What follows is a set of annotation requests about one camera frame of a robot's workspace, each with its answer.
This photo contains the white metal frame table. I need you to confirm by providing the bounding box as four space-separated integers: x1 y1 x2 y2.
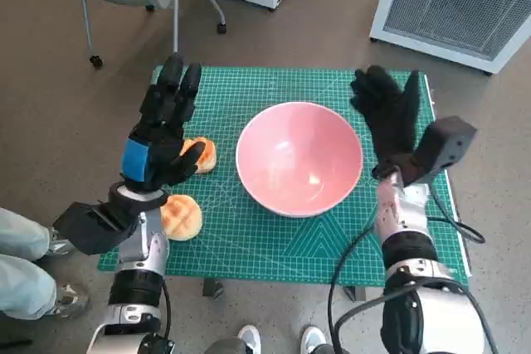
124 0 204 56

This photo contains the pink bowl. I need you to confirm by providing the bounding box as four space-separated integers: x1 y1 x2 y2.
235 100 365 218

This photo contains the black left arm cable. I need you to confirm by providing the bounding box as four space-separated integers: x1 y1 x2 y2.
159 279 173 354

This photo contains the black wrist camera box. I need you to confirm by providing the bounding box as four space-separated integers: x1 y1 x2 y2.
52 201 140 256
400 116 478 187

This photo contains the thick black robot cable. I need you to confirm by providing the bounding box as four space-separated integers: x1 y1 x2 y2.
327 184 486 354

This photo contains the long grilled toy bread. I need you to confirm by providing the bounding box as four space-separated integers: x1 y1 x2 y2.
180 136 218 175

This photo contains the round toy bread bun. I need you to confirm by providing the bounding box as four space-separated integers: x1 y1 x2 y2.
159 194 203 242

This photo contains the large white mesh cabinet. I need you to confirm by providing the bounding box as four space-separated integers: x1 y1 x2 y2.
368 0 531 77

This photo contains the white shoe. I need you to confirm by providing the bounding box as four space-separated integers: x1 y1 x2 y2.
299 324 329 354
237 324 263 354

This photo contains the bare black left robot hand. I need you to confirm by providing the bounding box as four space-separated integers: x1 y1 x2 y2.
119 53 207 192

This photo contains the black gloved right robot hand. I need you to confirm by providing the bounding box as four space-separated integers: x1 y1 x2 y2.
350 65 421 179

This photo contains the black table bracket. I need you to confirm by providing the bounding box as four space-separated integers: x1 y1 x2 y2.
343 285 368 302
202 279 227 299

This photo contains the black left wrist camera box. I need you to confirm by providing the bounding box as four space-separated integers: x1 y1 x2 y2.
52 201 140 256

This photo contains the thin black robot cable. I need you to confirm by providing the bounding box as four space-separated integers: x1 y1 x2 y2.
333 277 499 354

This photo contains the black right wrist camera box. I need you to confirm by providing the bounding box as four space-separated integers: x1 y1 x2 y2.
400 116 478 187

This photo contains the green cutting mat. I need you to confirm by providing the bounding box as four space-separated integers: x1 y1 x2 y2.
98 65 474 289

